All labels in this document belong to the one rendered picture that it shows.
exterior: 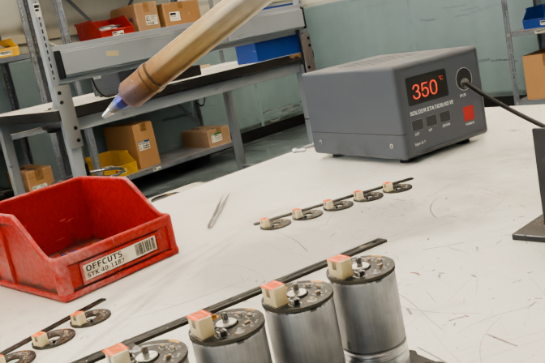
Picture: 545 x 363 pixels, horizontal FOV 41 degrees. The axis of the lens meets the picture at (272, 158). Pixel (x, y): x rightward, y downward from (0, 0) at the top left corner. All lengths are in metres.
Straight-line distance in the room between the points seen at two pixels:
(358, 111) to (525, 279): 0.36
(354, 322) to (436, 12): 5.48
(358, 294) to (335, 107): 0.51
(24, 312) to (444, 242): 0.28
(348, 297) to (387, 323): 0.02
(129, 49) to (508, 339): 2.63
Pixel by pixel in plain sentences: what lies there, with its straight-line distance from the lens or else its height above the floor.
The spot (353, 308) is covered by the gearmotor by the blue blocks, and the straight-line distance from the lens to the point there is 0.26.
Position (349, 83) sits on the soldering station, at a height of 0.83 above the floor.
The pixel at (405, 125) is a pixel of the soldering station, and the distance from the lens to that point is 0.69.
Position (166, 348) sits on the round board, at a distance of 0.23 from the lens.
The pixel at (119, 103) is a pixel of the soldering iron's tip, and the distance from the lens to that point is 0.20.
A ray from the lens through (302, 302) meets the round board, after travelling 0.24.
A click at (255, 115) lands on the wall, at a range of 6.10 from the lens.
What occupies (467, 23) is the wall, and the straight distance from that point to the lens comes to 5.59.
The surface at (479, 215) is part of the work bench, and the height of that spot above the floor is 0.75.
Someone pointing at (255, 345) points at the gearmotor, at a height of 0.81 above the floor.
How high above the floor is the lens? 0.90
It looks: 10 degrees down
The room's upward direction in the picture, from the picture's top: 11 degrees counter-clockwise
